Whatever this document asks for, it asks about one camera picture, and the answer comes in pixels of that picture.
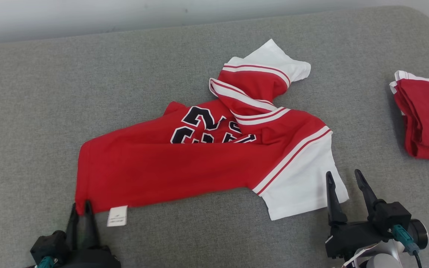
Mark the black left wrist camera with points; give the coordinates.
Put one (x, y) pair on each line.
(48, 243)

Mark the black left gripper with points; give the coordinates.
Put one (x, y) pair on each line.
(91, 258)

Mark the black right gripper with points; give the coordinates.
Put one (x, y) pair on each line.
(352, 238)

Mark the red jersey with white sleeves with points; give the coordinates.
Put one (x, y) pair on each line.
(162, 167)

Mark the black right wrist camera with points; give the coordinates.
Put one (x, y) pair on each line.
(389, 217)

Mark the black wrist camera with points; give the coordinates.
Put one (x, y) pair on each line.
(48, 243)
(389, 217)

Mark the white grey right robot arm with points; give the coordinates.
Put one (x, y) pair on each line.
(382, 260)

